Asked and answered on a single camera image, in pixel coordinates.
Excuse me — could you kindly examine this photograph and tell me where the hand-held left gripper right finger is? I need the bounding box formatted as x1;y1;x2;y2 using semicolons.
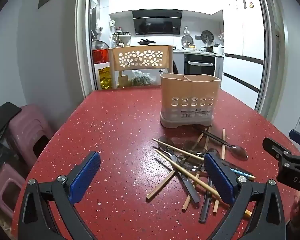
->
203;152;287;240

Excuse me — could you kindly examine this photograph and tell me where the black built-in oven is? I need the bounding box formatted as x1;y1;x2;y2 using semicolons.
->
184;53;216;77

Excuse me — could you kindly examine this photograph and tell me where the black handled spoon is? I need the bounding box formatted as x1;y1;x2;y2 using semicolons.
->
158;136;202;204
193;126;249;161

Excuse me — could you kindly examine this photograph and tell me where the black range hood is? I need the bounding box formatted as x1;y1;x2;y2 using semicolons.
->
132;9;183;36

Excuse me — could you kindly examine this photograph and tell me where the red plastic basket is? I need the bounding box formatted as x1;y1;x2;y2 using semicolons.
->
93;49;109;65

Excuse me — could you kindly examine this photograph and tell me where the white kitchen counter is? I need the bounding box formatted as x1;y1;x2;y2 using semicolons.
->
174;49;225;56

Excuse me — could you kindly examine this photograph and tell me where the white refrigerator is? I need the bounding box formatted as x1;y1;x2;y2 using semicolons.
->
221;0;268;108

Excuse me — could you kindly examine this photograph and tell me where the beige plastic utensil holder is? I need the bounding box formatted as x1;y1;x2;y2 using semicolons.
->
159;72;221;128

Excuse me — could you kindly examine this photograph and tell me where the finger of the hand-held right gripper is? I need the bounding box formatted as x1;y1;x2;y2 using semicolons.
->
262;137;300;167
289;129;300;146

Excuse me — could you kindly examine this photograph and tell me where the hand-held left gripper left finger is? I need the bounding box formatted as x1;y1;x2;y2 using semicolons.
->
17;151;102;240

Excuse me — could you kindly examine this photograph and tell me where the bag of green vegetables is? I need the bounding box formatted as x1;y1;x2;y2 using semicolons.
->
129;70;157;87

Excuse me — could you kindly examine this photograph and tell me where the yellow foil bag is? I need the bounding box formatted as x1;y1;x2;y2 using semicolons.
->
98;67;113;90

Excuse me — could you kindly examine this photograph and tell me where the pink plastic stool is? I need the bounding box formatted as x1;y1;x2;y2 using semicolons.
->
0;162;25;220
6;104;54;169

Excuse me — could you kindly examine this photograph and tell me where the black chair seat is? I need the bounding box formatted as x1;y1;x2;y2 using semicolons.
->
0;102;22;143

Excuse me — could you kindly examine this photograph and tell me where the round metal rack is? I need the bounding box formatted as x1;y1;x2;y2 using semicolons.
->
181;35;194;47
200;30;215;44

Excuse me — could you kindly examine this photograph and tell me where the black utensil handle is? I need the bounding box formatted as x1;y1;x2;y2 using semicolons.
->
199;176;213;223

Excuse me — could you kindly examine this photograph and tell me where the clear spoon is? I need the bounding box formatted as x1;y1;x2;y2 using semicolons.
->
176;155;203;172

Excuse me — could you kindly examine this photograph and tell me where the beige chair with flower cutouts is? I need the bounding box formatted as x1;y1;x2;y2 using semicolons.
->
108;45;174;89

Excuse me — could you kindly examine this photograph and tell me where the teal glitter handled utensil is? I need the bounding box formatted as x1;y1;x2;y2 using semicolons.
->
229;168;256;180

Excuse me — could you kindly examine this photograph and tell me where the steel wok lid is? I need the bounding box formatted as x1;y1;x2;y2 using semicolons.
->
92;39;109;51

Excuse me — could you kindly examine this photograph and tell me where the spice rack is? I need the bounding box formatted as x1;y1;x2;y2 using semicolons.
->
112;30;132;48

